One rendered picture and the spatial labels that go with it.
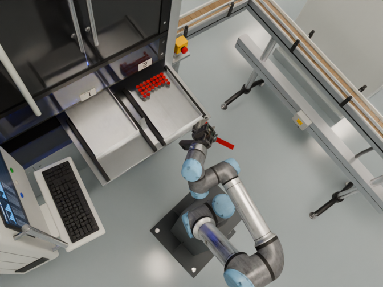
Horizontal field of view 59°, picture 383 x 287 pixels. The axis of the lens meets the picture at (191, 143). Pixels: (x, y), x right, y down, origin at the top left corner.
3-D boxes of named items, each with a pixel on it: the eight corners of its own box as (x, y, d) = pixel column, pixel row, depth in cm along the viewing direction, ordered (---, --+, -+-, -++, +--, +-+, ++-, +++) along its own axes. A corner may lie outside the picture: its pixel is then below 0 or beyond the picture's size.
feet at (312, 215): (306, 213, 271) (314, 210, 258) (346, 179, 288) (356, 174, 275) (313, 222, 270) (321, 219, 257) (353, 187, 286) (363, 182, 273)
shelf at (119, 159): (54, 114, 181) (53, 112, 179) (162, 57, 204) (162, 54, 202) (102, 186, 171) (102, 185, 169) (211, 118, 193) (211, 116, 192)
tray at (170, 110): (128, 93, 189) (128, 90, 186) (167, 72, 198) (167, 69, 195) (163, 140, 182) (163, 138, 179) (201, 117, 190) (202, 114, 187)
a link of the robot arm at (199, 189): (220, 191, 138) (216, 171, 132) (196, 204, 135) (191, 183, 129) (210, 180, 144) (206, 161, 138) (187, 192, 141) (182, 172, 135)
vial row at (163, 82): (139, 96, 190) (139, 92, 185) (166, 81, 195) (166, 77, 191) (141, 99, 189) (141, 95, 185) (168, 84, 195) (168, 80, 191)
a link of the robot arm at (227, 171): (302, 265, 124) (234, 152, 137) (278, 281, 121) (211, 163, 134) (289, 266, 135) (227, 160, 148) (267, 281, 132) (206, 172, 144)
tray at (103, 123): (61, 107, 181) (60, 105, 178) (105, 85, 189) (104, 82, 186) (96, 158, 174) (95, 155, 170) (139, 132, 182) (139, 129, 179)
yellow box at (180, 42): (169, 45, 195) (170, 37, 189) (179, 40, 198) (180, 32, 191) (177, 55, 194) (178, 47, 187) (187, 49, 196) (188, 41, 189)
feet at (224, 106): (218, 105, 296) (221, 97, 283) (260, 79, 312) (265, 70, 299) (224, 112, 294) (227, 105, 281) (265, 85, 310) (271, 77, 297)
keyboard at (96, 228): (41, 172, 175) (40, 171, 172) (68, 160, 179) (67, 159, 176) (72, 244, 164) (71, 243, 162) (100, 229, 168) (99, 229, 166)
